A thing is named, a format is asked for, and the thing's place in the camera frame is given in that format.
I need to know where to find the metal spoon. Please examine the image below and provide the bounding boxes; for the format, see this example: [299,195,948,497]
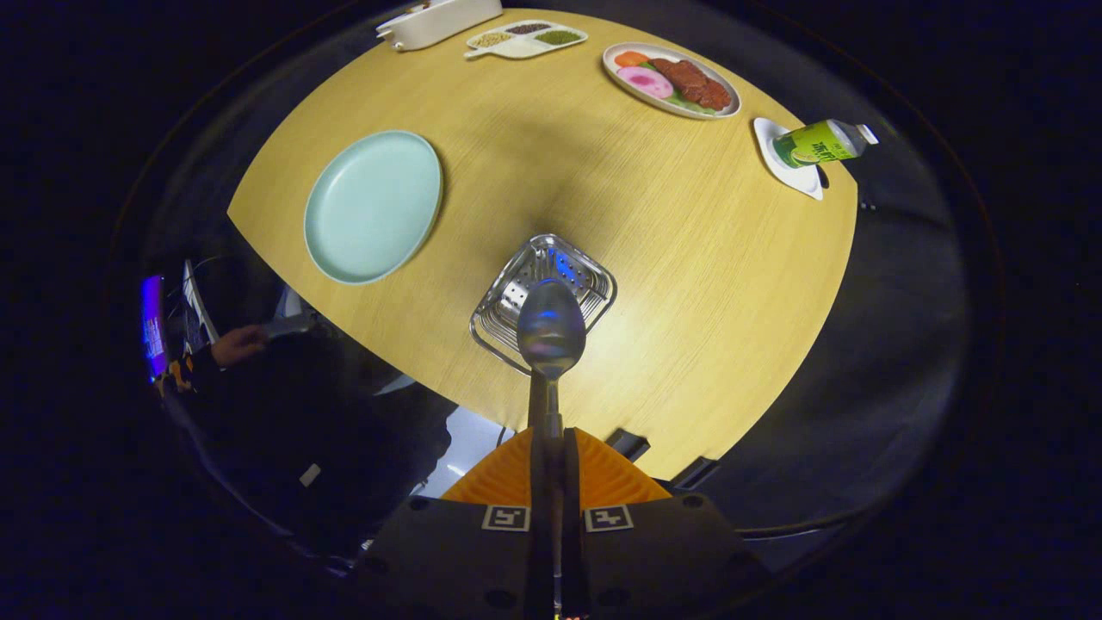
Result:
[517,277,588,466]

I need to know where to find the green label bottle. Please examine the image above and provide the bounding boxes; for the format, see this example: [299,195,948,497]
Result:
[771,119,880,169]

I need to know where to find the white plate of food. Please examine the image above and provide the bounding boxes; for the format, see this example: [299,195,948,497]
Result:
[602,42,742,120]

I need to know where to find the white toaster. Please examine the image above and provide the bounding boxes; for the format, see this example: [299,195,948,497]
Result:
[376,0,504,52]

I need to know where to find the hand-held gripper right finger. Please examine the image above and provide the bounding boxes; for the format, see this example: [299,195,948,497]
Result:
[560,428,771,620]

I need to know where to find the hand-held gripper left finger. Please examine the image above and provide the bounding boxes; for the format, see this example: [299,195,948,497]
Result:
[357,428,552,620]

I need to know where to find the metal wire basket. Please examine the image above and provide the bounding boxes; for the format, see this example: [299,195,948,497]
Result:
[469,233,618,377]

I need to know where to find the grey laptop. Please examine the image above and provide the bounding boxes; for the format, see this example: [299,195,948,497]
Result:
[179,258,220,345]

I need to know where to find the glowing monitor screen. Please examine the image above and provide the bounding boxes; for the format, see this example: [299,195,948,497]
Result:
[140,276,169,380]

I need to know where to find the white coaster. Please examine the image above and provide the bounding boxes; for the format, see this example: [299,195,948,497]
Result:
[753,117,825,202]

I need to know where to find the mint green plate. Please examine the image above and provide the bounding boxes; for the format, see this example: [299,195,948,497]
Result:
[303,130,444,286]

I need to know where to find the white divided condiment tray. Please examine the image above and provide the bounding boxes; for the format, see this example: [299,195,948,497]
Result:
[465,20,590,60]

